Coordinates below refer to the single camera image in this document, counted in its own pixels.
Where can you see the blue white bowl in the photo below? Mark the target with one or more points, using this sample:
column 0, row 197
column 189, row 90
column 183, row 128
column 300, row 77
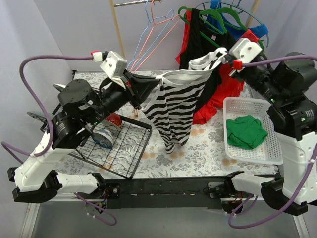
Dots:
column 103, row 137

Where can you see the floral tablecloth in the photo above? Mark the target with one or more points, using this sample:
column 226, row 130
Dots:
column 203, row 155

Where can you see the green hanger rear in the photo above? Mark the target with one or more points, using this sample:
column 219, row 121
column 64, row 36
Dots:
column 234, row 14

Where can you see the green hanger front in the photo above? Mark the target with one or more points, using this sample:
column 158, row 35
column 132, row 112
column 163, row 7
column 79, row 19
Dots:
column 212, row 12

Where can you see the black wire dish rack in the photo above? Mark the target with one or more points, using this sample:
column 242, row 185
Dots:
column 122, row 160

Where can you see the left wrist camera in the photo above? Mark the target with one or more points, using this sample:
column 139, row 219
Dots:
column 112, row 64

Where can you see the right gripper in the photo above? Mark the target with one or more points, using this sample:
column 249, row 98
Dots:
column 246, row 75

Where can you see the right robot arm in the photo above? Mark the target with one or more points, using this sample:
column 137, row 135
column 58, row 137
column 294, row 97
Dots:
column 294, row 117

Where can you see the grey-green patterned plate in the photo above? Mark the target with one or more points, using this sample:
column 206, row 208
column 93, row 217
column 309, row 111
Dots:
column 40, row 116

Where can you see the black white striped tank top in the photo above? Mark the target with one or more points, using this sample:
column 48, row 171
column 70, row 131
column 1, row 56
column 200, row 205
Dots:
column 170, row 106

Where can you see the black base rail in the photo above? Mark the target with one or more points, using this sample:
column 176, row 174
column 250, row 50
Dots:
column 181, row 192

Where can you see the red bowl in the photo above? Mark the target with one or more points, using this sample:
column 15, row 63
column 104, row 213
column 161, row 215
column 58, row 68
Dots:
column 115, row 119

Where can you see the blue wire hanger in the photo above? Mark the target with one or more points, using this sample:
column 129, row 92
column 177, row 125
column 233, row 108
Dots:
column 156, row 25

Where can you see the green hanger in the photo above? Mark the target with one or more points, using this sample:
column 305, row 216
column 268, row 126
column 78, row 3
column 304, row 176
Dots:
column 234, row 14
column 212, row 12

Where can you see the pink wire hanger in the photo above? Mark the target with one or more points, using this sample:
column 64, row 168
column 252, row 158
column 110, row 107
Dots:
column 161, row 7

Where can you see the blue tank top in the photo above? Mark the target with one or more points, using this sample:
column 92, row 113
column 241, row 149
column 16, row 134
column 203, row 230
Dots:
column 259, row 31

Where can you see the wooden clothes rack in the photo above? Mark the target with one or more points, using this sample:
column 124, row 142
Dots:
column 210, row 19

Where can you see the white patterned plate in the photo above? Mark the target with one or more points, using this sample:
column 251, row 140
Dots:
column 59, row 87

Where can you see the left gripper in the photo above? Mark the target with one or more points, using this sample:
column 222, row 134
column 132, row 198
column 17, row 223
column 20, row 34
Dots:
column 132, row 89

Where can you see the red tank top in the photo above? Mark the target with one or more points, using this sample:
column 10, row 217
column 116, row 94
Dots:
column 229, row 87

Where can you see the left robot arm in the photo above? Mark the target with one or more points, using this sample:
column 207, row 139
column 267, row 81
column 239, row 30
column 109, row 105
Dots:
column 83, row 108

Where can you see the green shirt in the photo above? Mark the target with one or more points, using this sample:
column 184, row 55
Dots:
column 245, row 132

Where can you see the white plastic basket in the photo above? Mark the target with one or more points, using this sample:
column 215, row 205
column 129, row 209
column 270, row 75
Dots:
column 269, row 152

